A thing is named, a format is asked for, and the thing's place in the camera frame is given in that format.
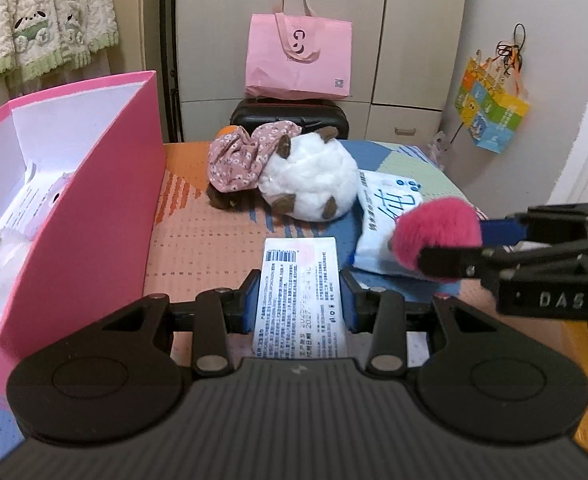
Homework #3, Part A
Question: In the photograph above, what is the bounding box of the small white tissue pack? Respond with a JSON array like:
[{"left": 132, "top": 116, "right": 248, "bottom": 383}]
[{"left": 253, "top": 237, "right": 348, "bottom": 360}]

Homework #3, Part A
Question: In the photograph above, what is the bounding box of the purple plush toy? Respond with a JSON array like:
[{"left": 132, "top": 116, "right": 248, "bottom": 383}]
[{"left": 23, "top": 172, "right": 74, "bottom": 240}]

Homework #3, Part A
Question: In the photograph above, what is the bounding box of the beige wardrobe cabinet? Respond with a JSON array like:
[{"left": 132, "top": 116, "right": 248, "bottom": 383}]
[{"left": 163, "top": 0, "right": 464, "bottom": 144}]

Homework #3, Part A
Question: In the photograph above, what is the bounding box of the large blue tissue pack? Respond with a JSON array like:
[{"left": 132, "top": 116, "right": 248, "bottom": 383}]
[{"left": 349, "top": 170, "right": 436, "bottom": 281}]

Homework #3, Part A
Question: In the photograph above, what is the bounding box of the black suitcase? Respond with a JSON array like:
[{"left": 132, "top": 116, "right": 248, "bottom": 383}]
[{"left": 230, "top": 98, "right": 349, "bottom": 140}]

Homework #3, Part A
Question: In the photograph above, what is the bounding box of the white fluffy soft item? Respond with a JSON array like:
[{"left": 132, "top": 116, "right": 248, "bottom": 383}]
[{"left": 0, "top": 228, "right": 32, "bottom": 313}]

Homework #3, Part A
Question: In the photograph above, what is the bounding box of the pink strawberry plush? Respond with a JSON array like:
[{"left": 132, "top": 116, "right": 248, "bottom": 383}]
[{"left": 387, "top": 196, "right": 482, "bottom": 283}]

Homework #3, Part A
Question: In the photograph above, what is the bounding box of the pink floral fabric scrunchie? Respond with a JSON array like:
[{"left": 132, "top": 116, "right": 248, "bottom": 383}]
[{"left": 207, "top": 120, "right": 302, "bottom": 193}]

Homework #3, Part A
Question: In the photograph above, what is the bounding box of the colourful hanging paper bag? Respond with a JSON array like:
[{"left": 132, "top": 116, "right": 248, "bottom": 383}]
[{"left": 454, "top": 23, "right": 530, "bottom": 154}]

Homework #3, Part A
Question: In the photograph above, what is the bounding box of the pink tote bag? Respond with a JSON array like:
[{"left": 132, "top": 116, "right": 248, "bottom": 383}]
[{"left": 245, "top": 0, "right": 352, "bottom": 100}]

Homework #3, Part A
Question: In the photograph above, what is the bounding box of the cream knitted hanging cardigan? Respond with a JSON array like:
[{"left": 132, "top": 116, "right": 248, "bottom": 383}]
[{"left": 0, "top": 0, "right": 119, "bottom": 86}]

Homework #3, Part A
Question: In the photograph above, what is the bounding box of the pink cardboard box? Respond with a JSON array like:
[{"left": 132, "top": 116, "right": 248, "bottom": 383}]
[{"left": 0, "top": 72, "right": 165, "bottom": 405}]

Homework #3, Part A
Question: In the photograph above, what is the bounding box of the white brown plush ball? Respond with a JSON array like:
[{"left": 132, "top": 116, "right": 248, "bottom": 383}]
[{"left": 258, "top": 126, "right": 359, "bottom": 222}]

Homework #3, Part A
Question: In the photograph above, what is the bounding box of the orange soft ball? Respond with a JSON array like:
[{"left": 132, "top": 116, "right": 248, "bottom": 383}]
[{"left": 216, "top": 125, "right": 240, "bottom": 139}]

